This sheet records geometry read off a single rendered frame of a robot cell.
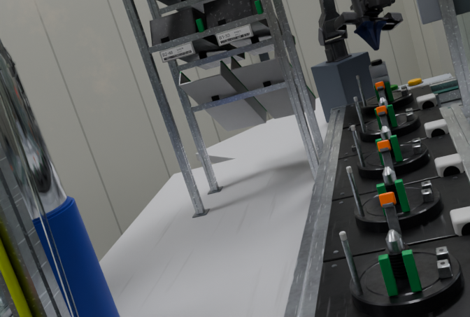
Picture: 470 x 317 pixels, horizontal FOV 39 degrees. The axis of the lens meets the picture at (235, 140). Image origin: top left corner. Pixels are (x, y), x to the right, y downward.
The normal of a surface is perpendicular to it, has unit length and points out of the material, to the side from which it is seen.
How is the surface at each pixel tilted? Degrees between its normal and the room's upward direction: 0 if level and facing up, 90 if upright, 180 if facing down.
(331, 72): 90
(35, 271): 90
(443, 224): 0
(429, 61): 90
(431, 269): 0
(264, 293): 0
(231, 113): 135
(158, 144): 90
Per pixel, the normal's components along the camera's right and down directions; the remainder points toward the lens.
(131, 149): 0.51, 0.04
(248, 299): -0.30, -0.93
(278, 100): -0.04, 0.88
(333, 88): -0.81, 0.37
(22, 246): 0.94, -0.24
